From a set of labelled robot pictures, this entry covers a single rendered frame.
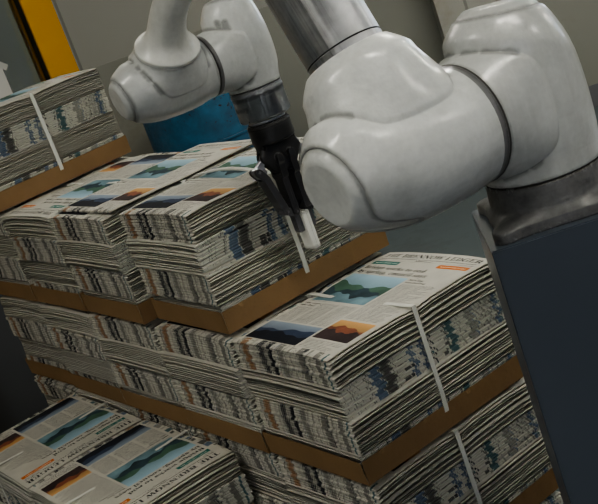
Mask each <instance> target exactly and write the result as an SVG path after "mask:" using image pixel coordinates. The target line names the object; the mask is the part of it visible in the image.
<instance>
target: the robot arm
mask: <svg viewBox="0 0 598 504"><path fill-rule="evenodd" d="M191 1H192V0H153V1H152V4H151V8H150V13H149V18H148V24H147V30H146V32H144V33H142V34H141V35H140V36H139V37H138V38H137V39H136V41H135V44H134V49H133V51H132V53H131V54H130V55H129V57H128V61H126V62H124V63H123V64H121V65H120V66H119V67H118V68H117V69H116V71H115V72H114V73H113V75H112V77H111V78H110V83H109V84H110V85H109V88H108V89H109V96H110V98H111V101H112V103H113V105H114V106H115V108H116V110H117V111H118V112H119V113H120V114H121V116H123V117H124V118H125V119H127V120H130V121H134V122H135V123H142V124H144V123H154V122H159V121H163V120H167V119H170V118H173V117H176V116H178V115H181V114H184V113H186V112H189V111H191V110H193V109H195V108H197V107H199V106H201V105H203V104H204V103H205V102H207V101H208V100H210V99H212V98H214V97H216V96H219V95H222V94H225V93H229V94H230V97H231V101H232V102H233V105H234V108H235V110H236V113H237V116H238V118H239V121H240V124H242V125H249V126H248V128H247V131H248V133H249V136H250V139H251V142H252V144H253V146H254V148H255V149H256V153H257V156H256V159H257V161H258V162H257V164H256V166H255V168H254V169H253V170H250V171H249V175H250V176H251V177H252V178H253V179H254V180H256V181H257V182H258V183H259V185H260V187H261V188H262V190H263V191H264V193H265V194H266V196H267V198H268V199H269V201H270V202H271V204H272V205H273V207H274V209H275V210H276V212H277V213H278V215H283V216H290V218H291V221H292V224H293V226H294V229H295V231H296V232H300V235H301V238H302V241H303V243H304V246H305V248H306V249H317V247H320V246H321V244H320V241H319V238H318V235H317V233H316V230H315V227H314V225H316V220H315V217H314V214H313V211H312V208H313V207H314V208H315V209H316V210H317V211H318V213H319V214H320V215H321V216H322V217H323V218H324V219H326V220H327V221H328V222H330V223H331V224H333V225H335V226H337V227H340V228H343V229H345V230H348V231H351V232H358V233H375V232H384V231H391V230H396V229H401V228H404V227H408V226H411V225H414V224H417V223H420V222H422V221H425V220H427V219H429V218H432V217H434V216H436V215H438V214H440V213H442V212H444V211H446V210H448V209H450V208H452V207H453V206H455V205H457V204H459V203H461V202H462V201H464V200H466V199H467V198H469V197H470V196H472V195H473V194H475V193H476V192H478V191H479V190H480V189H482V188H483V187H484V186H485V187H486V191H487V196H488V197H487V198H484V199H482V200H481V201H479V202H478V203H477V208H478V211H479V214H480V215H483V216H486V217H487V219H488V221H489V222H490V224H491V226H492V228H493V233H492V236H493V239H494V242H495V245H497V246H504V245H508V244H511V243H514V242H516V241H519V240H521V239H523V238H526V237H528V236H531V235H534V234H537V233H540V232H543V231H546V230H549V229H552V228H556V227H559V226H562V225H565V224H568V223H571V222H574V221H577V220H580V219H583V218H587V217H590V216H593V215H596V214H598V125H597V119H596V115H595V110H594V106H593V102H592V98H591V95H590V91H589V87H588V84H587V81H586V78H585V75H584V72H583V69H582V66H581V63H580V60H579V57H578V55H577V52H576V50H575V47H574V45H573V43H572V41H571V39H570V37H569V35H568V34H567V32H566V31H565V29H564V27H563V26H562V24H561V23H560V22H559V21H558V19H557V18H556V17H555V15H554V14H553V13H552V12H551V11H550V10H549V9H548V8H547V7H546V6H545V5H544V4H542V3H539V2H538V1H536V0H501V1H497V2H493V3H489V4H485V5H481V6H478V7H474V8H471V9H468V10H465V11H463V12H462V13H461V14H460V15H459V16H458V18H457V19H456V21H455V22H454V23H452V24H451V26H450V28H449V30H448V32H447V34H446V36H445V39H444V41H443V44H442V50H443V55H444V59H443V60H442V61H441V62H440V63H439V64H438V63H436V62H435V61H434V60H433V59H431V58H430V57H429V56H428V55H427V54H425V53H424V52H423V51H422V50H420V49H419V48H418V47H417V46H416V45H415V44H414V43H413V41H412V40H411V39H408V38H406V37H404V36H401V35H398V34H395V33H391V32H388V31H384V32H382V30H381V28H380V27H379V25H378V23H377V22H376V20H375V19H374V17H373V15H372V14H371V12H370V10H369V9H368V7H367V5H366V4H365V2H364V0H265V2H266V3H267V5H268V7H269V8H270V10H271V12H272V13H273V15H274V17H275V18H276V20H277V22H278V23H279V25H280V27H281V28H282V30H283V32H284V33H285V35H286V37H287V38H288V40H289V42H290V43H291V45H292V47H293V48H294V50H295V52H296V53H297V55H298V57H299V58H300V60H301V62H302V63H303V65H304V67H305V68H306V70H307V72H308V73H309V75H310V77H309V78H308V79H307V81H306V85H305V90H304V96H303V109H304V112H305V114H306V118H307V123H308V128H309V130H308V131H307V133H306V134H305V136H304V138H303V142H302V143H300V141H299V139H298V138H297V137H296V136H295V134H294V131H295V130H294V127H293V124H292V121H291V118H290V116H289V114H287V113H286V112H285V111H287V110H288V109H289V108H290V103H289V100H288V97H287V95H286V92H285V89H284V86H283V81H282V80H281V78H280V74H279V69H278V58H277V54H276V50H275V47H274V44H273V41H272V38H271V35H270V33H269V30H268V28H267V26H266V24H265V22H264V20H263V18H262V16H261V14H260V12H259V10H258V8H257V7H256V5H255V4H254V2H253V1H252V0H211V1H209V2H207V3H206V4H204V6H203V9H202V13H201V20H200V26H201V29H202V33H200V34H198V35H197V36H195V35H194V34H192V33H191V32H189V31H188V30H187V25H186V20H187V13H188V9H189V6H190V3H191ZM298 154H299V163H300V166H299V163H298V160H297V159H298ZM265 168H266V169H268V170H269V171H270V172H271V175H272V177H273V178H274V179H275V181H276V184H277V187H278V189H277V188H276V186H275V185H274V183H273V181H272V180H271V178H270V177H269V176H268V175H267V171H266V170H265ZM300 171H301V173H300ZM278 190H279V191H278ZM300 208H301V209H300Z"/></svg>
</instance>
